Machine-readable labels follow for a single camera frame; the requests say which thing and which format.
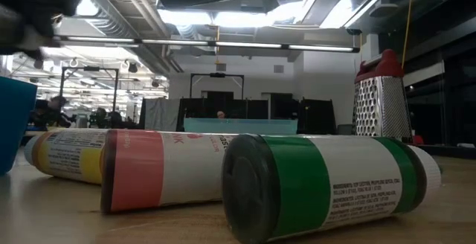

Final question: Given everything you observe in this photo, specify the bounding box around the orange food colouring bottle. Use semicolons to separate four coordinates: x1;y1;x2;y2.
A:
24;127;111;185

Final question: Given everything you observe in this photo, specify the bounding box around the green food colouring bottle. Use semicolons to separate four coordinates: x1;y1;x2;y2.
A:
222;133;443;244

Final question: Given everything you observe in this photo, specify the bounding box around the pink food colouring bottle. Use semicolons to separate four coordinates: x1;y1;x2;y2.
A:
100;129;239;215

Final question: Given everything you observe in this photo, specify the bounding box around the long strip light bar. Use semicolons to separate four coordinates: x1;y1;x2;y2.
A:
54;34;361;54

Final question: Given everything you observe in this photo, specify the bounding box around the blue plastic bin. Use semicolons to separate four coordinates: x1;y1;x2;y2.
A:
0;75;38;176

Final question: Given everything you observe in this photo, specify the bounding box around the black partition screen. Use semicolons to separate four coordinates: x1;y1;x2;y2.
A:
177;90;269;132
299;97;338;135

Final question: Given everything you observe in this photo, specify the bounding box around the grey cloth cover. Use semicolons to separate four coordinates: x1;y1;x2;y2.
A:
139;97;183;132

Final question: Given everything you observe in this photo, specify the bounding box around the black background rig frame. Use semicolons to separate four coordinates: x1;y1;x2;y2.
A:
189;72;245;100
58;65;120;126

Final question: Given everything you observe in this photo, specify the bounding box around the thin yellow cable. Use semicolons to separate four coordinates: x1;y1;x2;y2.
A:
400;0;417;70

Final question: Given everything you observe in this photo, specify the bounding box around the metal box grater red handle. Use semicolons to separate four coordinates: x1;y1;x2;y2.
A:
353;48;425;145

